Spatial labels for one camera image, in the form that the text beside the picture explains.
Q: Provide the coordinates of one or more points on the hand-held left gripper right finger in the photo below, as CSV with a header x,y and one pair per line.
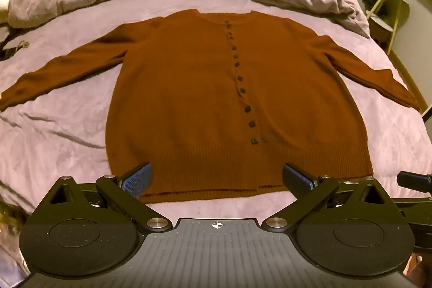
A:
x,y
299,180

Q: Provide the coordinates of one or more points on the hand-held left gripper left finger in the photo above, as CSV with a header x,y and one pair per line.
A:
x,y
136,180

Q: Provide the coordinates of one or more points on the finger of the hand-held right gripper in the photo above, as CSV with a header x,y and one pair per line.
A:
x,y
416,181

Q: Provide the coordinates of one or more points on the brown button cardigan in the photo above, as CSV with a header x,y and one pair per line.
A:
x,y
202,99

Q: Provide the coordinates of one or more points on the lilac bed sheet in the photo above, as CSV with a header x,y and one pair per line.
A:
x,y
60,132

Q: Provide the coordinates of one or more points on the yellow-green side table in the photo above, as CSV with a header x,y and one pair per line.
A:
x,y
391,11

